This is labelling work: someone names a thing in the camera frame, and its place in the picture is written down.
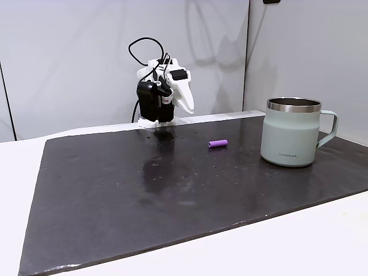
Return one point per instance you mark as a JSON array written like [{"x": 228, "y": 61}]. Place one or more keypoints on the purple pen grip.
[{"x": 218, "y": 143}]

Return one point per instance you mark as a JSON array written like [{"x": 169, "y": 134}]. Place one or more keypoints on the black mat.
[{"x": 161, "y": 184}]

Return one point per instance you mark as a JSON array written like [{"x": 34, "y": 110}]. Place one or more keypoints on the pale green steel mug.
[{"x": 287, "y": 138}]

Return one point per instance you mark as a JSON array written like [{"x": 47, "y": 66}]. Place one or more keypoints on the white base board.
[{"x": 287, "y": 244}]

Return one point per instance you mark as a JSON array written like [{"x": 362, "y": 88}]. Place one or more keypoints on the black overhead mount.
[{"x": 271, "y": 1}]

